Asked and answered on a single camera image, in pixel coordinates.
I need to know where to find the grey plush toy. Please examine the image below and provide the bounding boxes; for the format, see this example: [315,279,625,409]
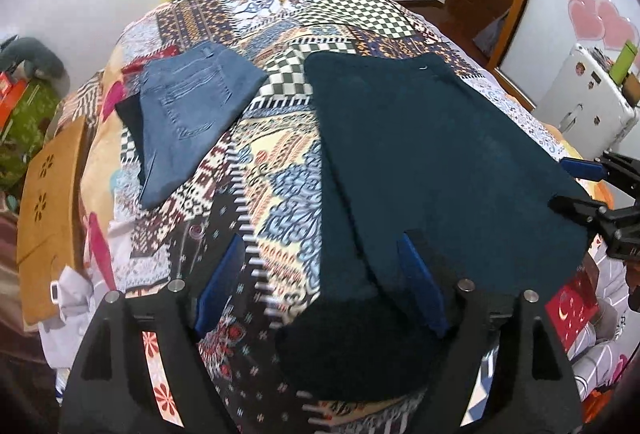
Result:
[0,35,67,81]

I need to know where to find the white crumpled plastic sheet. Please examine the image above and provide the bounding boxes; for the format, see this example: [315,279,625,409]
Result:
[37,264,95,367]

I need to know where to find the folded blue jeans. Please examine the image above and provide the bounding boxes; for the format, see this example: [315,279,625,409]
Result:
[137,40,270,211]

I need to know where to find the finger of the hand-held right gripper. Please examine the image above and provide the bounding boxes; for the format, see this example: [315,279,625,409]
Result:
[559,151,640,198]
[547,194,623,229]

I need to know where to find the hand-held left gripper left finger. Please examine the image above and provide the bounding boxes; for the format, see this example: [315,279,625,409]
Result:
[59,231,248,434]

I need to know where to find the grey striped bed sheet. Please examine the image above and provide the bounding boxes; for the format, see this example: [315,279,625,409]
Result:
[570,234,633,397]

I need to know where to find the patchwork patterned blanket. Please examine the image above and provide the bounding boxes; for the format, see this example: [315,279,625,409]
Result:
[82,0,576,434]

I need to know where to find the beige pink floral blanket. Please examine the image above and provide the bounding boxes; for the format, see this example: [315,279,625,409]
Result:
[52,39,173,287]

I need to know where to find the pink heart wall sticker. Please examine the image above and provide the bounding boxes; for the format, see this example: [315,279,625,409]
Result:
[539,0,640,49]

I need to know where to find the black folded cloth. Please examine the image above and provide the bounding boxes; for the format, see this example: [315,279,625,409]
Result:
[114,96,147,141]

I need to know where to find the orange box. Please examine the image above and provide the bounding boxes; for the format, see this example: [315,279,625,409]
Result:
[0,71,29,128]

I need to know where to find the green patterned bag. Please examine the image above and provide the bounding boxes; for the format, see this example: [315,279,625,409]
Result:
[0,82,62,191]

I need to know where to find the green box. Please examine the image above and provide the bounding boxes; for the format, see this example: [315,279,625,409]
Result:
[607,40,636,86]

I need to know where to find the dark teal pants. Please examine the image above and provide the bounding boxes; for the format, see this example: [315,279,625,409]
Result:
[274,52,592,403]

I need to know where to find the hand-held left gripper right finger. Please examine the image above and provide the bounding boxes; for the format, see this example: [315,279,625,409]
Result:
[397,229,587,434]

